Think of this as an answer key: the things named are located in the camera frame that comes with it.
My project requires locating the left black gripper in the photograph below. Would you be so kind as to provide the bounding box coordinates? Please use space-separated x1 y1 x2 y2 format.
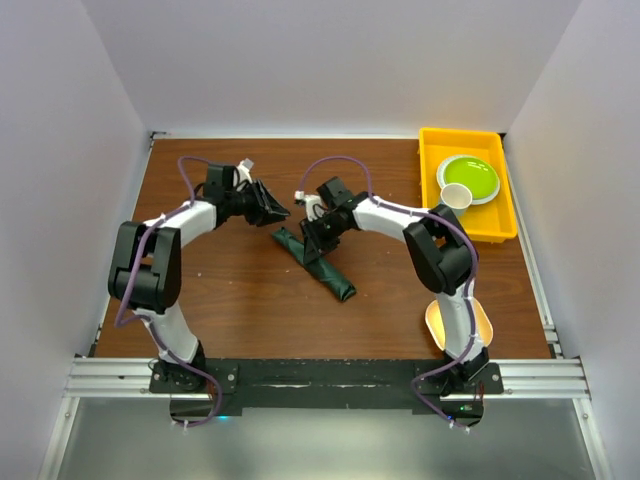
226 179 290 228

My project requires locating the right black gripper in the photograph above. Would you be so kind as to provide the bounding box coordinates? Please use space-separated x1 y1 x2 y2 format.
300 214 344 265

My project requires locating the dark green cloth napkin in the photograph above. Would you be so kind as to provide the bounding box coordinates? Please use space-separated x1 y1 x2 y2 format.
271 227 357 302

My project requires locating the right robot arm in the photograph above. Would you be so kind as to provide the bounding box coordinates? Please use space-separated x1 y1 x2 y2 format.
294 177 489 393

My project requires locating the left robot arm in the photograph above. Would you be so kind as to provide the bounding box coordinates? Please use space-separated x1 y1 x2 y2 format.
107 157 290 392

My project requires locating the cream square bowl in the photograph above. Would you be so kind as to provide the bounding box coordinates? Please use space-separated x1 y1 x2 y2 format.
425 299 494 351

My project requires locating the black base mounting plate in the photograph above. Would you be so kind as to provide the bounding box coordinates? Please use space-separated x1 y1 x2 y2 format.
149 357 501 417

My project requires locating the white blue mug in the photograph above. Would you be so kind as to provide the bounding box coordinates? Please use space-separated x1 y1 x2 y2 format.
439 183 473 218

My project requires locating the yellow plastic bin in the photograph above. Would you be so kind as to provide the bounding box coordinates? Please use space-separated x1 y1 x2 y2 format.
419 127 518 243

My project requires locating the green plate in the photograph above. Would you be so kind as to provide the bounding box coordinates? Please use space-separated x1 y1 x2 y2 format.
436 154 501 206

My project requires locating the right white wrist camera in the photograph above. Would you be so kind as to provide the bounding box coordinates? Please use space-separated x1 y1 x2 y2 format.
294 190 326 221

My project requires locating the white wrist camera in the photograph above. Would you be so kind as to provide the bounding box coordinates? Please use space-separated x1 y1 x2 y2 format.
234 158 254 191
294 190 326 221

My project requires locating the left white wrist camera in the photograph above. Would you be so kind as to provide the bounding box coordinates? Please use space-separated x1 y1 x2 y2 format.
234 158 254 191

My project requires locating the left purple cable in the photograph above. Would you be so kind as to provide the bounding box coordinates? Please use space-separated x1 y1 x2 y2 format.
113 155 224 429

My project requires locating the aluminium frame rail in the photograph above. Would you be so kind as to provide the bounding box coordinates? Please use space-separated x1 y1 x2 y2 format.
37 132 614 480

